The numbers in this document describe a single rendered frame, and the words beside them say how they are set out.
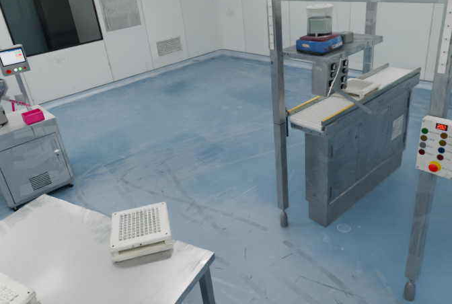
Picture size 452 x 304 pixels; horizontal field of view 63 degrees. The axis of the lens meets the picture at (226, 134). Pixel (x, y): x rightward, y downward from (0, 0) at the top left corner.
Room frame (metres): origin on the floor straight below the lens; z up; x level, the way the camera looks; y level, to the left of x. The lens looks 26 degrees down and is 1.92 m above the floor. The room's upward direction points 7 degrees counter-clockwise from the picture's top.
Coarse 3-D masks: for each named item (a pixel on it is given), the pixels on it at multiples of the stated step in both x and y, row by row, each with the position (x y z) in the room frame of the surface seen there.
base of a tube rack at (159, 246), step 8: (168, 216) 1.37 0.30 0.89; (136, 248) 1.18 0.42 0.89; (144, 248) 1.17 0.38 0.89; (152, 248) 1.17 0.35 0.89; (160, 248) 1.17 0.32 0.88; (168, 248) 1.18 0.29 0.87; (112, 256) 1.15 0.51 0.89; (120, 256) 1.14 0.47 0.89; (128, 256) 1.15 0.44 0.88; (136, 256) 1.15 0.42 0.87
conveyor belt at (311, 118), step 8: (384, 72) 2.95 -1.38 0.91; (392, 72) 2.92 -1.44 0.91; (400, 72) 2.90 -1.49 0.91; (408, 72) 2.88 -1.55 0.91; (368, 80) 2.80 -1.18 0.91; (376, 80) 2.77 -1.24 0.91; (384, 80) 2.75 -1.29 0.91; (392, 80) 2.73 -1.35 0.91; (320, 104) 2.41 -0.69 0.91; (328, 104) 2.39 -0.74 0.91; (336, 104) 2.38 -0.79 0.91; (344, 104) 2.36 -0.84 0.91; (304, 112) 2.30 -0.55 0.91; (312, 112) 2.29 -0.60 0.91; (320, 112) 2.27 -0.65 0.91; (328, 112) 2.26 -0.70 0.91; (296, 120) 2.22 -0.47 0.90; (304, 120) 2.18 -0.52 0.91; (312, 120) 2.16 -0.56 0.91; (320, 120) 2.14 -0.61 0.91; (312, 128) 2.11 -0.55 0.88; (320, 128) 2.06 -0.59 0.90
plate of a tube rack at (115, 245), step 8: (136, 208) 1.39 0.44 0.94; (144, 208) 1.38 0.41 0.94; (160, 208) 1.36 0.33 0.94; (112, 216) 1.35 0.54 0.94; (160, 216) 1.31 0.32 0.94; (112, 224) 1.29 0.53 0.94; (152, 224) 1.26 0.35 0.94; (160, 224) 1.26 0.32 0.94; (168, 224) 1.25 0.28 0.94; (112, 232) 1.24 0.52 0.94; (144, 232) 1.22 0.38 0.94; (152, 232) 1.21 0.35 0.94; (160, 232) 1.20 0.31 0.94; (168, 232) 1.20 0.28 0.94; (112, 240) 1.19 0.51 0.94; (128, 240) 1.18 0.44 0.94; (136, 240) 1.17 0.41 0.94; (144, 240) 1.17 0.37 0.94; (152, 240) 1.17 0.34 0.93; (160, 240) 1.17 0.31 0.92; (112, 248) 1.14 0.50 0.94; (120, 248) 1.14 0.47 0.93; (128, 248) 1.15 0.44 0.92
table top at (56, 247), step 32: (0, 224) 1.49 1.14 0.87; (32, 224) 1.46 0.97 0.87; (64, 224) 1.43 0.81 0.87; (96, 224) 1.40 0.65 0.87; (0, 256) 1.25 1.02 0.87; (32, 256) 1.23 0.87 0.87; (64, 256) 1.21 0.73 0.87; (96, 256) 1.19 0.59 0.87; (160, 256) 1.14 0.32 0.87; (192, 256) 1.12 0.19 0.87; (32, 288) 1.05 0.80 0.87; (64, 288) 1.03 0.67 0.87; (96, 288) 1.02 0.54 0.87; (128, 288) 1.00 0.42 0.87; (160, 288) 0.98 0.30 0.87; (192, 288) 0.99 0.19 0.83
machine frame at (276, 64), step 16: (272, 64) 2.26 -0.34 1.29; (368, 64) 2.91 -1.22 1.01; (272, 80) 2.26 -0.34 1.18; (448, 80) 1.46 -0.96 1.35; (272, 96) 2.27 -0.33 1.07; (432, 96) 1.50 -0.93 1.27; (448, 96) 1.48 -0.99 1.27; (432, 112) 1.50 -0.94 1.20; (432, 176) 1.47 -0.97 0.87; (432, 192) 1.49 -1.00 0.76; (416, 208) 1.50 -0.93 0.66; (416, 224) 1.49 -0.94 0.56; (416, 240) 1.48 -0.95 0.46; (416, 256) 1.47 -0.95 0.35; (416, 272) 1.46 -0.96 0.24
